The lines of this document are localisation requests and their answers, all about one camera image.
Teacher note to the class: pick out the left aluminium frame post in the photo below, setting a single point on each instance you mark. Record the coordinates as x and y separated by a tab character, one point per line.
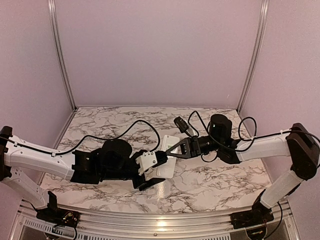
59	52

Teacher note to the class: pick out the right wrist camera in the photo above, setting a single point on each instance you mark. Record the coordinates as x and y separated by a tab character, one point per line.
181	124

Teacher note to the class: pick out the right aluminium frame post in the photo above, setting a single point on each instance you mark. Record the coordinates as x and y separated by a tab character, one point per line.
260	33

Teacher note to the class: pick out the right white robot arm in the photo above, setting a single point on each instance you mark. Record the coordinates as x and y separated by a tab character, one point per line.
297	143

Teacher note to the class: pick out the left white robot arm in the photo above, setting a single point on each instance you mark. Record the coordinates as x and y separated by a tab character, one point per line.
115	160

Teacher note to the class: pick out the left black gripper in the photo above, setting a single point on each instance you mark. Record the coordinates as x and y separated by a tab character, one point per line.
144	184

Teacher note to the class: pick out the white remote control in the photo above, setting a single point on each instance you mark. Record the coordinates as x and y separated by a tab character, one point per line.
167	169

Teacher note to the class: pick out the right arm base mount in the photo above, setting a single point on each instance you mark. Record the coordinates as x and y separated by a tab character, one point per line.
250	218

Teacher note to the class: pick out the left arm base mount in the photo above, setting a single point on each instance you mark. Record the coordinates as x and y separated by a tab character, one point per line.
56	215

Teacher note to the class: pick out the aluminium frame post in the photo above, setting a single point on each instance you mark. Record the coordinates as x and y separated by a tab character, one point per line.
59	52
260	33

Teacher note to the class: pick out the front aluminium rail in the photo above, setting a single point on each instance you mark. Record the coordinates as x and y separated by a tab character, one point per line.
107	225

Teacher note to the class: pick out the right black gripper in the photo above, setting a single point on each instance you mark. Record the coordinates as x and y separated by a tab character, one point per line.
191	148

